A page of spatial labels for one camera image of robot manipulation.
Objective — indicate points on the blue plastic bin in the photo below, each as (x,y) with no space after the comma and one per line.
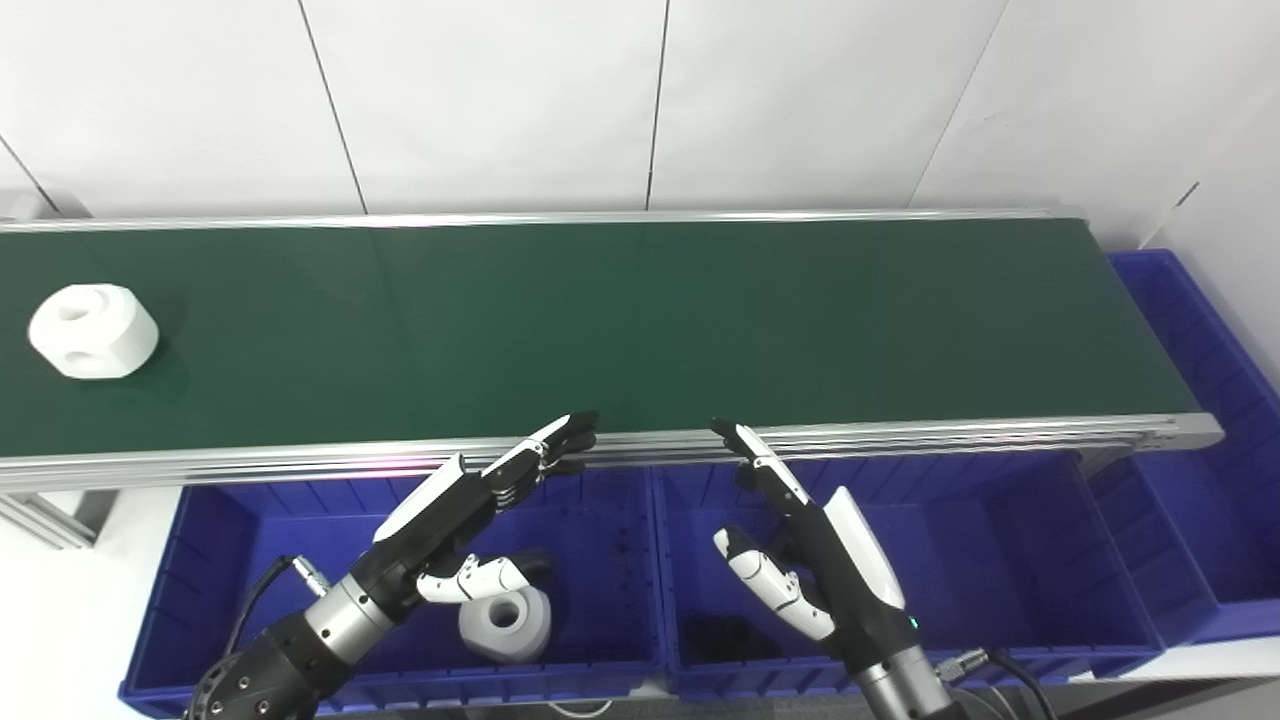
(980,560)
(1190,330)
(250,560)

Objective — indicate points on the black part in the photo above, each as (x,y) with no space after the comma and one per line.
(725,640)

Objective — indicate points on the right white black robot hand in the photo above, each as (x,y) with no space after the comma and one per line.
(850,570)

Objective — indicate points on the grey conveyor motor housing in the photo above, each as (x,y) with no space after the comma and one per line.
(40,208)

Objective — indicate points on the aluminium conveyor support leg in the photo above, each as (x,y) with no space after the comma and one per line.
(45,518)

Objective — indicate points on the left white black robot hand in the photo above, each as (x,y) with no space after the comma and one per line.
(440,505)

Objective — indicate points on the white plastic part with holes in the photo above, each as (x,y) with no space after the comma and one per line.
(505,628)
(92,332)

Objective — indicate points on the green conveyor belt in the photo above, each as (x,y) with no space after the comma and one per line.
(640,330)

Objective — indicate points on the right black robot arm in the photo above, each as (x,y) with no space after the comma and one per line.
(905,690)

